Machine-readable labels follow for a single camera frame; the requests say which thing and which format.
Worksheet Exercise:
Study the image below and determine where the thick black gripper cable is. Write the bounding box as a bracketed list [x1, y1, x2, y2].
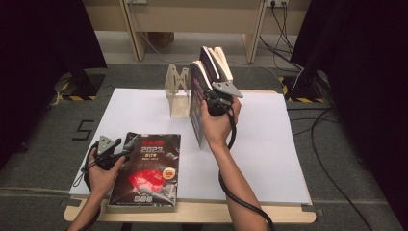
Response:
[218, 102, 276, 231]

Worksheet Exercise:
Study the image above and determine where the yellow black hazard tape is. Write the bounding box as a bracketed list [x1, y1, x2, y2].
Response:
[57, 81, 97, 102]
[278, 76, 326, 104]

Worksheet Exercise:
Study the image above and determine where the black curtain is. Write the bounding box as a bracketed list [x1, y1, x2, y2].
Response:
[290, 0, 408, 225]
[0, 0, 107, 167]

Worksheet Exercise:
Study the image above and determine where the wooden book rack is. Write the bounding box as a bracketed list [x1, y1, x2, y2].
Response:
[164, 64, 192, 119]

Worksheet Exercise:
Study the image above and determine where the brown box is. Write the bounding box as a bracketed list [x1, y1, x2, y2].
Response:
[147, 31, 176, 48]

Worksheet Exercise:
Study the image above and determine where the person's left hand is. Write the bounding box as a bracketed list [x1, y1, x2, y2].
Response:
[87, 148, 127, 196]

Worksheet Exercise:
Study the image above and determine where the beige wooden desk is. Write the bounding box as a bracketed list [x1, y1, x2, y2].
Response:
[81, 0, 312, 64]

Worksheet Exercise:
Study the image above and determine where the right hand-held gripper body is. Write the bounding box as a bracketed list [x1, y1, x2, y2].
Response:
[202, 80, 244, 117]

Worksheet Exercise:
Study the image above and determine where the black stand base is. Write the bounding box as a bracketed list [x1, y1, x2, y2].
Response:
[282, 68, 328, 100]
[71, 68, 107, 97]

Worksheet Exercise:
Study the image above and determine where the purple magazine with white spine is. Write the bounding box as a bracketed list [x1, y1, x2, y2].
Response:
[188, 60, 215, 150]

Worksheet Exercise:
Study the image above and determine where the black socket cable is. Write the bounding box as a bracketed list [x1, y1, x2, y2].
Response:
[259, 3, 304, 71]

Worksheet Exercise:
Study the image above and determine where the long black floor cable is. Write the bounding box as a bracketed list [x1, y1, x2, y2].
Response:
[309, 107, 374, 231]

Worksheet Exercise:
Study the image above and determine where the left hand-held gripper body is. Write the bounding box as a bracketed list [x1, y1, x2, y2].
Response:
[94, 135, 127, 170]

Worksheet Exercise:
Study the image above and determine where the white paper sheet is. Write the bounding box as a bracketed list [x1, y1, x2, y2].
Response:
[68, 88, 312, 206]

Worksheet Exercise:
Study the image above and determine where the person's right hand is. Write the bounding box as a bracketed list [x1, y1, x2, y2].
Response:
[200, 97, 242, 147]

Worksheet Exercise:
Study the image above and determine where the black magazine with red print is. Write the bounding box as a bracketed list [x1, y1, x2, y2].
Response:
[108, 132, 182, 208]

